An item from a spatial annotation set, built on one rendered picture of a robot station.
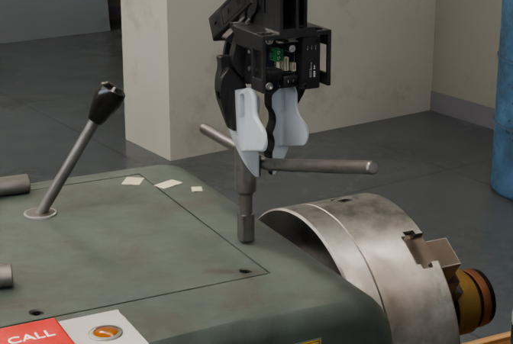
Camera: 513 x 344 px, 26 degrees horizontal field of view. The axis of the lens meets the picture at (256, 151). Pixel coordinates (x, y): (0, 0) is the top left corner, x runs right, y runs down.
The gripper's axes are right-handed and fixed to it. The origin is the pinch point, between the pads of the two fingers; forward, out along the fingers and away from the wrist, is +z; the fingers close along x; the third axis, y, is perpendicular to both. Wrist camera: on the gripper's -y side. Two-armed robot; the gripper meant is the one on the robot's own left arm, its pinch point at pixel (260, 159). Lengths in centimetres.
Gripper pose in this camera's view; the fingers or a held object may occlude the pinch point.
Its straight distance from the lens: 108.9
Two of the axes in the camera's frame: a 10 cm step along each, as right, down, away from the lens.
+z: 0.0, 9.6, 2.9
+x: 8.9, -1.3, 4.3
